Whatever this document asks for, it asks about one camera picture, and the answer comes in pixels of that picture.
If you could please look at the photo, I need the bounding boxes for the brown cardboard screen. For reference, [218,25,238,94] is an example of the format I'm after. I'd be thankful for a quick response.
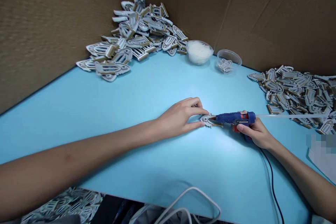
[0,0,336,116]

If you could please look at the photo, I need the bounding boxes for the person's left thumb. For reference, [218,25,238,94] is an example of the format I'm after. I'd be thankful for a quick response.
[185,121,205,133]

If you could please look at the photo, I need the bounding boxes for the single white gold ornament piece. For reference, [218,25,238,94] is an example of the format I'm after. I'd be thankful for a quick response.
[199,113,225,128]

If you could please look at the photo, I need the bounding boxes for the clear cup with white filling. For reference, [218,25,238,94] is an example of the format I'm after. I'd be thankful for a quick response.
[185,40,214,67]

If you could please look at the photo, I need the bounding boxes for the large pile of ornament parts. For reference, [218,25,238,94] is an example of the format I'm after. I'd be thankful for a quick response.
[76,0,190,83]

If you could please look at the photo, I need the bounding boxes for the person's right thumb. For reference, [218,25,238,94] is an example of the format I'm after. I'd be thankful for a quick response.
[237,124,254,134]

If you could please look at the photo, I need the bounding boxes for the person's left index finger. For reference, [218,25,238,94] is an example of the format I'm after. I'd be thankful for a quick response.
[189,106,210,116]

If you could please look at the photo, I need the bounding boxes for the blue hot glue gun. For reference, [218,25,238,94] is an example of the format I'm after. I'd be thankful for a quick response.
[215,111,257,143]

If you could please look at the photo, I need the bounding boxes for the clear glue stick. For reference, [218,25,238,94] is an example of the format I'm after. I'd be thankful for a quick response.
[254,113,332,119]

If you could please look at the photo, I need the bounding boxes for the clear plastic cup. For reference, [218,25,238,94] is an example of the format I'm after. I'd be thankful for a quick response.
[216,49,243,75]

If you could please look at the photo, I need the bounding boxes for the person's left middle finger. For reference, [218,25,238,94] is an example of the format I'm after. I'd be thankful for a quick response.
[183,97,203,108]

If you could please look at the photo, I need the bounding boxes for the flat heap of ornament parts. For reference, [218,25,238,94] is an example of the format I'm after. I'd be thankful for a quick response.
[247,65,336,135]

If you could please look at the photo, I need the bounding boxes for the person's right hand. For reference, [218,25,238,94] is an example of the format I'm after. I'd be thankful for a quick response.
[232,117,275,151]

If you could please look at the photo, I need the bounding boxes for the bag of ornament parts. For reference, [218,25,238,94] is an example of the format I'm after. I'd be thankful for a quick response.
[20,187,103,224]

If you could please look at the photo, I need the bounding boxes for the person's left hand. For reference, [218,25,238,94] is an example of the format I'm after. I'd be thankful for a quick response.
[157,97,210,141]

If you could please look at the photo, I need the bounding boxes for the white paper sheet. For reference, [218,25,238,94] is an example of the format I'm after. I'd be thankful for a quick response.
[306,134,336,186]

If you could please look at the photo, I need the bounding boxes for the small white ornament bits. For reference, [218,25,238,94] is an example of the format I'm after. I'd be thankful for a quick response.
[218,58,233,74]

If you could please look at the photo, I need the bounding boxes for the black power cable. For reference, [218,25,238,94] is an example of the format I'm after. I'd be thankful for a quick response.
[258,146,286,224]

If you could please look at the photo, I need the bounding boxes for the white cable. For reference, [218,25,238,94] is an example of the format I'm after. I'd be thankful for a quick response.
[154,186,222,224]

